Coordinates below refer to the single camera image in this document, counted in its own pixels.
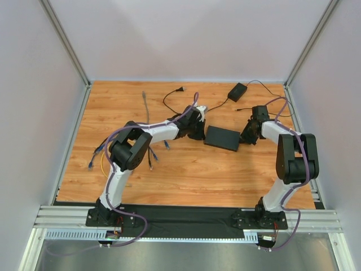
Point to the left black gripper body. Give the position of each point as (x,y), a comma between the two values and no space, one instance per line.
(197,131)

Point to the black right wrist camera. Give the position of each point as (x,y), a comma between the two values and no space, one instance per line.
(260,113)

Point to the grey slotted cable duct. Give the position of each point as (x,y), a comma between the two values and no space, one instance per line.
(103,235)

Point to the left aluminium frame post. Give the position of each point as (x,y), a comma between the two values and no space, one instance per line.
(55,22)

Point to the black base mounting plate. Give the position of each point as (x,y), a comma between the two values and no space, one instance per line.
(182,221)

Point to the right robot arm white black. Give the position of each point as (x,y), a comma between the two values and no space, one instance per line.
(296,164)

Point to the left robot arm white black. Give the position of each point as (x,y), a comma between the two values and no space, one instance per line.
(125,151)

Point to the right aluminium frame post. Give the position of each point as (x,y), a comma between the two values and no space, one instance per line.
(326,15)

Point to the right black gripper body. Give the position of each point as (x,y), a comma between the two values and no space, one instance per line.
(249,133)

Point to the aluminium frame post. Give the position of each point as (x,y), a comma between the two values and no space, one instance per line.
(55,22)
(326,15)

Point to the black power adapter brick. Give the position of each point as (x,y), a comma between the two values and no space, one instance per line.
(237,92)

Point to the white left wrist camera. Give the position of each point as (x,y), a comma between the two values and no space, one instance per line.
(202,112)

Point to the black network switch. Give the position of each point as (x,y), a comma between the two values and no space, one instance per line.
(222,138)

